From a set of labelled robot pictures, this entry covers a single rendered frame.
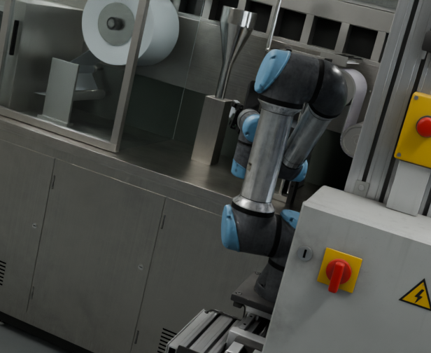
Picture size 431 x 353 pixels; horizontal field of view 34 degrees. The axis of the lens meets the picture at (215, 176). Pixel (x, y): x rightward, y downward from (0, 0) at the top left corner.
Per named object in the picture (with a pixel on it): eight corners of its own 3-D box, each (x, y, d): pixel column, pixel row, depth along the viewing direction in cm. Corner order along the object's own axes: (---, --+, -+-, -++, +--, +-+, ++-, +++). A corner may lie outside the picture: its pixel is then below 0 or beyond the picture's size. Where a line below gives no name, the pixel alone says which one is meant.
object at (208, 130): (182, 158, 293) (214, 19, 280) (196, 154, 306) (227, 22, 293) (213, 168, 289) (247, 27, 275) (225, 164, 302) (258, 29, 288)
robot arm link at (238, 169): (267, 185, 212) (276, 149, 210) (231, 177, 211) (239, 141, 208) (262, 178, 220) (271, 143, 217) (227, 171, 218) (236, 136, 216)
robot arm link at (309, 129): (364, 59, 183) (299, 162, 223) (324, 50, 181) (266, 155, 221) (366, 94, 177) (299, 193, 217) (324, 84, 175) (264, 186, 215)
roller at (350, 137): (336, 152, 265) (345, 120, 262) (350, 145, 289) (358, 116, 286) (368, 161, 261) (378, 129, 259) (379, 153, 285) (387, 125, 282)
